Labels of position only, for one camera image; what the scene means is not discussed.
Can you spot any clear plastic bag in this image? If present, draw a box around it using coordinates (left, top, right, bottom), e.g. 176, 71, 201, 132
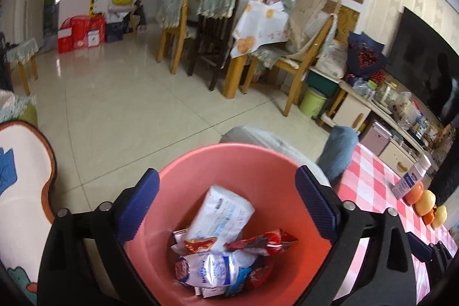
392, 91, 422, 129

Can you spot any blue cloth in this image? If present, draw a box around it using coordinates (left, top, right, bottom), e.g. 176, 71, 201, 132
317, 126, 360, 183

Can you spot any cream electric kettle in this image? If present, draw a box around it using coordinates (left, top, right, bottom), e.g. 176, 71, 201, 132
375, 82, 397, 109

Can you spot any white paper box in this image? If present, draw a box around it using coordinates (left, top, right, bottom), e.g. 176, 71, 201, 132
195, 286, 225, 297

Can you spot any white feather print wipes packet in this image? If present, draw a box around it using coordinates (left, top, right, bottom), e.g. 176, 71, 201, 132
184, 185, 256, 244

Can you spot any blue green white packet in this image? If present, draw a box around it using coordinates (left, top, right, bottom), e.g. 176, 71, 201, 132
175, 250, 259, 297

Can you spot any silver metal case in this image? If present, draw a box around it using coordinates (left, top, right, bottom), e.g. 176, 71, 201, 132
359, 120, 392, 156

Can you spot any pink plastic bucket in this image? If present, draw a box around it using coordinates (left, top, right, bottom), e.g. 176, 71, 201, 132
124, 143, 345, 306

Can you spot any yellow apple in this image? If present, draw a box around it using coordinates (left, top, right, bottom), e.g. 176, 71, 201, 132
414, 189, 436, 217

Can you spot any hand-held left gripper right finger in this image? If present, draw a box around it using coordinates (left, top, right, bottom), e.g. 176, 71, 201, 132
295, 165, 420, 306

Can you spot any white brown-edged mat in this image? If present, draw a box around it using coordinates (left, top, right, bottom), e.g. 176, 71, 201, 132
0, 120, 58, 306

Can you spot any dark blue flower bouquet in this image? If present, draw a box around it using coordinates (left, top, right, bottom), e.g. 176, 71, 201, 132
346, 32, 390, 84

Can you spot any dark gift bag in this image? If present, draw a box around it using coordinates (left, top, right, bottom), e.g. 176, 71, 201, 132
106, 21, 126, 43

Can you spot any white orange print tablecloth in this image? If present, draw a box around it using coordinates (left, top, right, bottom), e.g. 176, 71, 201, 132
229, 0, 290, 59

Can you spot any dark green storage box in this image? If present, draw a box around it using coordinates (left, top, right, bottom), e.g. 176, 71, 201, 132
306, 71, 339, 95

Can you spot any white printed bag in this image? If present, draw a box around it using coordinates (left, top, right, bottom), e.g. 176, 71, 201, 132
316, 41, 349, 79

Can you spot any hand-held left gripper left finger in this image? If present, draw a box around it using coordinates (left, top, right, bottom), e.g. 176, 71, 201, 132
38, 168, 161, 306

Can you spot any white milk bottle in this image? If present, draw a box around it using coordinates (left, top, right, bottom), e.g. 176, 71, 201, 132
392, 153, 433, 200

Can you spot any cream television cabinet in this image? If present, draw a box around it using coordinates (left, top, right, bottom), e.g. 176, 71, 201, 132
321, 80, 440, 181

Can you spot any red apple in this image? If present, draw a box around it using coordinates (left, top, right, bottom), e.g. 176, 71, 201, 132
404, 182, 425, 205

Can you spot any light wooden chair with cover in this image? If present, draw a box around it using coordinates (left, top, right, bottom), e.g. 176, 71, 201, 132
156, 0, 190, 74

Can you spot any red milk tea packet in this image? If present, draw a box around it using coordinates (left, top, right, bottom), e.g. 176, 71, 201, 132
224, 228, 299, 256

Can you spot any wooden dining table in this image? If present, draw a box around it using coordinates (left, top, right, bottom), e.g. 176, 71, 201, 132
223, 0, 291, 99

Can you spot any red gift box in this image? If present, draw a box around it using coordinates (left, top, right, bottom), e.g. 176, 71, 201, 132
57, 15, 107, 54

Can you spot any grey cushion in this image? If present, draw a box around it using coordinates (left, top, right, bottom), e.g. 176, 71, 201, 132
219, 126, 332, 188

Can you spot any yellow pear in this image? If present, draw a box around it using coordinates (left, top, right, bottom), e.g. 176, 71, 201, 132
431, 204, 448, 229

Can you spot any black television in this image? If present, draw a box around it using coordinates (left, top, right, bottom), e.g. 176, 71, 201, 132
385, 6, 459, 125

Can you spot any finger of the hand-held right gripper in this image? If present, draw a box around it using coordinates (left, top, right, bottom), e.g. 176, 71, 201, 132
407, 232, 454, 272

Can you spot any wooden stool with cover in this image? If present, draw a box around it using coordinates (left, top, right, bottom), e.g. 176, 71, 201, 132
5, 38, 39, 95

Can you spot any pack of small water bottles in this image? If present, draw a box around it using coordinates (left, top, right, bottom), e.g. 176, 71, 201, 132
353, 78, 377, 99

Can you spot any beige canvas tote bag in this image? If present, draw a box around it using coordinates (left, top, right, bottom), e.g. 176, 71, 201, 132
287, 0, 345, 63

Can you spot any light green trash can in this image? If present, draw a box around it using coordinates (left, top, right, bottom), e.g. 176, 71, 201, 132
299, 87, 328, 118

